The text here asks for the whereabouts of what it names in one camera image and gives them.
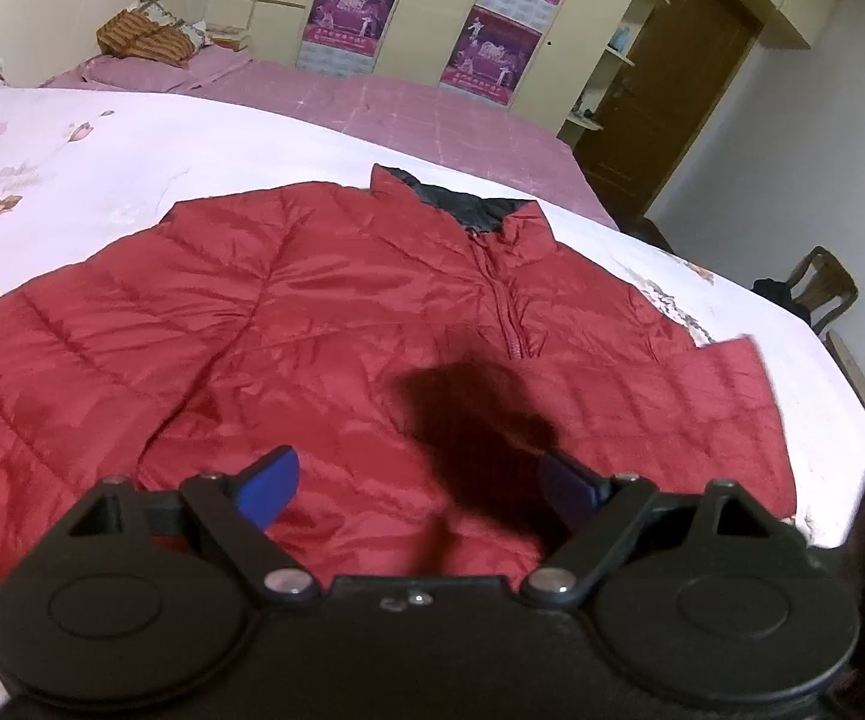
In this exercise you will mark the pink checked bed sheet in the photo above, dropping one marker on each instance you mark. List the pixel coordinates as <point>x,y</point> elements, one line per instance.
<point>433,124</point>

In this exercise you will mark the purple poster lower right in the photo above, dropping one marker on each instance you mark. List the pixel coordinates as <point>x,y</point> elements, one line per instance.
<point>490,57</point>

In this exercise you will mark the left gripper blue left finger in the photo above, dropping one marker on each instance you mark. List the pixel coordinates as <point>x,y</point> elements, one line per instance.
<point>264,489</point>

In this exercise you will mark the purple poster lower left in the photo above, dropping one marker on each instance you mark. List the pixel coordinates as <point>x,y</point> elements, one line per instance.
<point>342,37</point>

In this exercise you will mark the white floral quilt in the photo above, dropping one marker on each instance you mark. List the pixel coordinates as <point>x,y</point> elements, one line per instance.
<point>81,170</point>

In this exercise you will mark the brown wooden door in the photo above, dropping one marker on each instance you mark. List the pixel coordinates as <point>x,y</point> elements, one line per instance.
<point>681,63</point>

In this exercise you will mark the red quilted down jacket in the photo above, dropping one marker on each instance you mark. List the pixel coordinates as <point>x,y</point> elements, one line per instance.
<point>420,371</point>

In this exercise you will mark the brown wooden chair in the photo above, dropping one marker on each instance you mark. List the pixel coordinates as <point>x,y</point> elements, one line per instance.
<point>818,291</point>

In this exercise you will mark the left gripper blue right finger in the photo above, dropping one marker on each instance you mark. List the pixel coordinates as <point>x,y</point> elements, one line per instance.
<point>572,491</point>

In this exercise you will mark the cream yellow wardrobe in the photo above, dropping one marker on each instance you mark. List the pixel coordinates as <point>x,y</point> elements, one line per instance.
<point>536,58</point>

